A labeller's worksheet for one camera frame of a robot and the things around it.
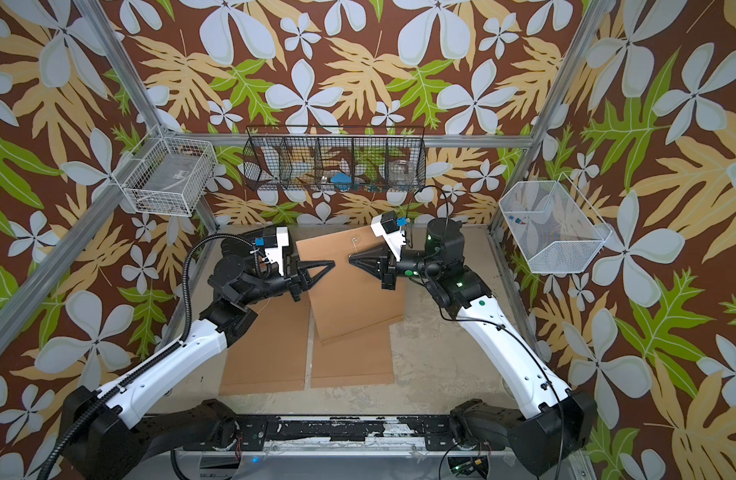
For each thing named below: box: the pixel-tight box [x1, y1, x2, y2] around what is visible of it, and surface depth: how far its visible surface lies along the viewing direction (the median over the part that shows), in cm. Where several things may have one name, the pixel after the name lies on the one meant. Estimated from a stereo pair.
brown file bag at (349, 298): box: [296, 226, 405, 344], surface depth 62 cm
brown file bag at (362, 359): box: [311, 322, 395, 389], surface depth 88 cm
